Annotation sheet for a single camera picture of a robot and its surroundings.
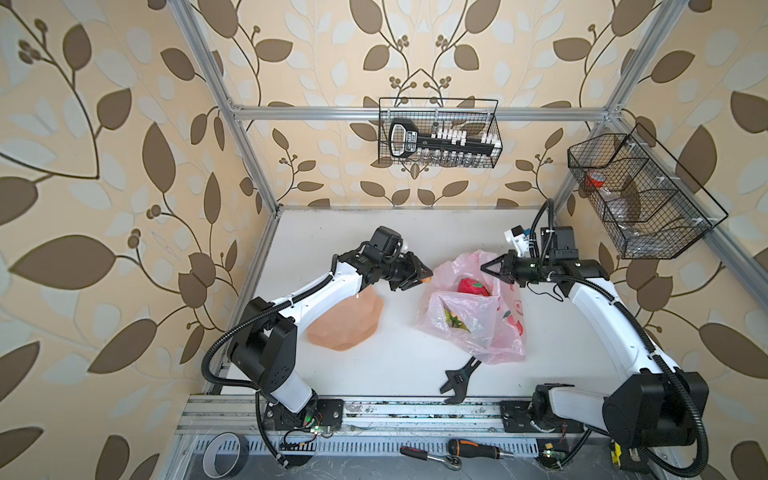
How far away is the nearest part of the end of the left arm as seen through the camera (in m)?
0.62

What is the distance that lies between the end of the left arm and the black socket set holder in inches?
12.1

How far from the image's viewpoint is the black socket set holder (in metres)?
0.83
